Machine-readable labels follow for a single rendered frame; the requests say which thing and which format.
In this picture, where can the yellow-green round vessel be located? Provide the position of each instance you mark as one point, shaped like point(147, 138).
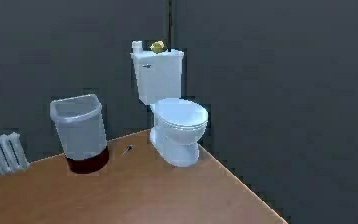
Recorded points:
point(157, 46)

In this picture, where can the small dark thin tool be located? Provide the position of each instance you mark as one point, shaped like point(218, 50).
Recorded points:
point(127, 150)

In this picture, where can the white toilet paper roll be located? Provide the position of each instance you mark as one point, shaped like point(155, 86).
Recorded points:
point(137, 46)

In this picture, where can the grey bin with red base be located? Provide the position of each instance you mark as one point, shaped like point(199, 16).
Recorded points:
point(82, 130)

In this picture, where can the white radiator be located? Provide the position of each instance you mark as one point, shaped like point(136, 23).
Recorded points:
point(3, 155)

